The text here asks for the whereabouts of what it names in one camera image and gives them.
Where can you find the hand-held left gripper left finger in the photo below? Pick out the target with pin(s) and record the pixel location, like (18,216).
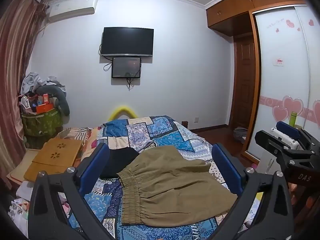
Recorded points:
(100,160)

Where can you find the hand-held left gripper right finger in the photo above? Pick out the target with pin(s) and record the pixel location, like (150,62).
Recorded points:
(226,170)

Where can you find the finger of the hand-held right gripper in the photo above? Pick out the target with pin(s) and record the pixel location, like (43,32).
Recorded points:
(265,140)
(290,130)

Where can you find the khaki pants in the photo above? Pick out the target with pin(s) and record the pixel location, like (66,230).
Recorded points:
(170,187)

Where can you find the green bottle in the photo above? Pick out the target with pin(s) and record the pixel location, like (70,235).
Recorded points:
(293,120)

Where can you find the black cloth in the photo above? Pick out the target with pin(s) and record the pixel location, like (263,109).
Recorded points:
(117,162)

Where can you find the grey cloth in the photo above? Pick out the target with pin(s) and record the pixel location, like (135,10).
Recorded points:
(240,133)

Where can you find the floral peach bedsheet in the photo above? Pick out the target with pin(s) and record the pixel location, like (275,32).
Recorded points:
(87,135)

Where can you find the wooden lap desk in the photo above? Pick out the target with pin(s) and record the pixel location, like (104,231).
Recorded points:
(55,155)

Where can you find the white heart-print sliding door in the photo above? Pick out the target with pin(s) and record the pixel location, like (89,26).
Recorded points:
(280,85)

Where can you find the yellow foam arch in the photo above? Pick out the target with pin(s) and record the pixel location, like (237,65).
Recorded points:
(122,108)

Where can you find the wooden door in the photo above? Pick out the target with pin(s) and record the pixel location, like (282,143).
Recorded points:
(243,80)

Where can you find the blue patchwork blanket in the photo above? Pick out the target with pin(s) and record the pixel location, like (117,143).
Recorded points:
(162,135)

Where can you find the green fabric basket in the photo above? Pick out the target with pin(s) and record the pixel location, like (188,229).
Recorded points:
(42,125)

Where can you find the white label sticker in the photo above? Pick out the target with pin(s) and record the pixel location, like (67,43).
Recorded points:
(278,62)

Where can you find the grey long pillow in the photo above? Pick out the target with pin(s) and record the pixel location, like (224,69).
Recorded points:
(62,97)

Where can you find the orange box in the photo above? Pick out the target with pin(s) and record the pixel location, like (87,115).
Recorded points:
(45,108)

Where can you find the small red box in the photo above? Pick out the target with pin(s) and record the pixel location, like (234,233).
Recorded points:
(46,98)

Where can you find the white plastic bag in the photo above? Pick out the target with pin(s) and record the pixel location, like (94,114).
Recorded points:
(18,217)

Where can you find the pile of grey clothes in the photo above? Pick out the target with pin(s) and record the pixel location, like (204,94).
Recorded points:
(32,81)

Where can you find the striped pink curtain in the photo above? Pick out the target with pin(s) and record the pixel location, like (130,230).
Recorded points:
(15,67)

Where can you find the wooden wardrobe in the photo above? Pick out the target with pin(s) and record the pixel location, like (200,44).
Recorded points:
(225,15)

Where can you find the white air conditioner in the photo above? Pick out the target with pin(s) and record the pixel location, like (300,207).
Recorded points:
(72,7)

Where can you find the wooden bed post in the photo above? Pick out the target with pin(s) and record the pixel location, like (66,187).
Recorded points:
(185,124)

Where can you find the small black wall monitor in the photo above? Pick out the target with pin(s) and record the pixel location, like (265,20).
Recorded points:
(126,67)

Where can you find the black wall television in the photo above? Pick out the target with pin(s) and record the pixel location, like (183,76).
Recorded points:
(127,41)

